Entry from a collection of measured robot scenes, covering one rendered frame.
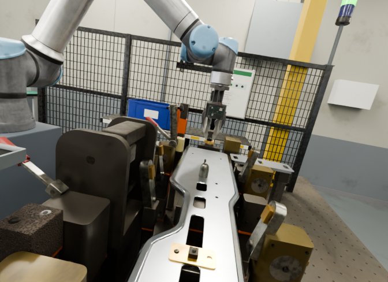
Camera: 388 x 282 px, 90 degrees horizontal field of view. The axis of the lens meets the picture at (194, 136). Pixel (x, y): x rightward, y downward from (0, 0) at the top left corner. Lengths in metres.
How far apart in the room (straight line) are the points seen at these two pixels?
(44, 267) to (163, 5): 0.54
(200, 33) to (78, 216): 0.46
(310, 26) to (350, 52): 2.25
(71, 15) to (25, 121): 0.34
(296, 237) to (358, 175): 3.60
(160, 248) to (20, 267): 0.20
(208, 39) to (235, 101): 0.81
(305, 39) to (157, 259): 1.37
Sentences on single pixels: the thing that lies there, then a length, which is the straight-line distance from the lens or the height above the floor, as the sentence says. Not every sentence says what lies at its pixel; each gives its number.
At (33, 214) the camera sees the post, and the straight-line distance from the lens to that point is 0.34.
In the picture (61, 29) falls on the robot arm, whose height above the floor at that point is 1.39.
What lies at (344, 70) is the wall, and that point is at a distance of 3.66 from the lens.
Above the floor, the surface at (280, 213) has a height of 1.09.
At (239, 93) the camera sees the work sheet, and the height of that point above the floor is 1.30.
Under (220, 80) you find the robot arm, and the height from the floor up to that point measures 1.33.
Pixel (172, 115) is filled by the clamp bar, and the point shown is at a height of 1.17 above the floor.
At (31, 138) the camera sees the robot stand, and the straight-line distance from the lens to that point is 0.69.
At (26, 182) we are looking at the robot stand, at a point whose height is 0.96.
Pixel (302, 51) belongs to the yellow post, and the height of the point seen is 1.61.
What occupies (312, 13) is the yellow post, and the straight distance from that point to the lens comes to 1.51.
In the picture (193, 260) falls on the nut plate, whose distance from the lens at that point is 0.40.
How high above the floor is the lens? 1.29
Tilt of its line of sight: 14 degrees down
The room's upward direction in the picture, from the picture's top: 10 degrees clockwise
